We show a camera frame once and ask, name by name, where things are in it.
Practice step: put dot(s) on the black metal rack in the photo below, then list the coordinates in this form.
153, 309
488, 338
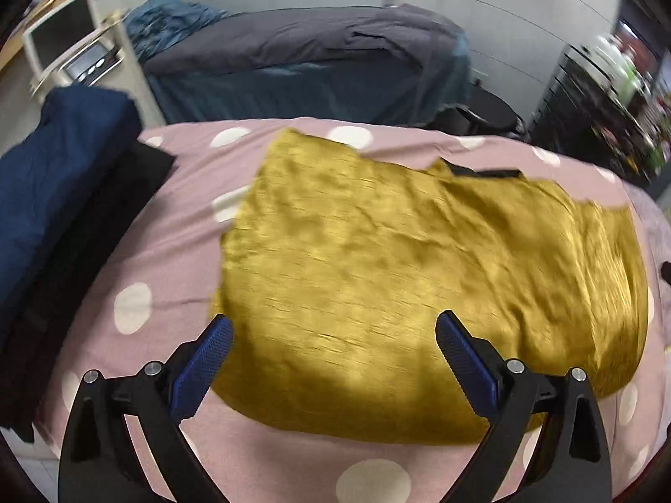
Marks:
587, 115

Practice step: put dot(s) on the navy blue folded garment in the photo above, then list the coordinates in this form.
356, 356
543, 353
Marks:
57, 178

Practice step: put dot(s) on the white and green bottles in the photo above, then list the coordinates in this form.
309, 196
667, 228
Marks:
624, 68

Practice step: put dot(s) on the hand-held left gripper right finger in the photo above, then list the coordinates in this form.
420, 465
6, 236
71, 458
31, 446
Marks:
466, 361

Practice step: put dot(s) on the grey duvet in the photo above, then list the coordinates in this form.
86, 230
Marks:
304, 36

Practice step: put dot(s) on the white monitor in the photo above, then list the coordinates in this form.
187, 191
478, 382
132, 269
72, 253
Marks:
60, 31

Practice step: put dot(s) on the gold satin padded jacket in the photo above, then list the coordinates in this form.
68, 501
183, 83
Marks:
409, 262

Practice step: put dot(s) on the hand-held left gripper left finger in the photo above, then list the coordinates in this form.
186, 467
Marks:
202, 364

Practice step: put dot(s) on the black chair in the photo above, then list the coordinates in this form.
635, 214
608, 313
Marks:
487, 110

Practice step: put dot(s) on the pink polka dot blanket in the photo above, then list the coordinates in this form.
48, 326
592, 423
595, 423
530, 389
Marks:
173, 230

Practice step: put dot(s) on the black folded garment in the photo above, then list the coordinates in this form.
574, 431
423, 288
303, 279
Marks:
89, 251

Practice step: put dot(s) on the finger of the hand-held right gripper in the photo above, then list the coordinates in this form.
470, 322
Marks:
667, 273

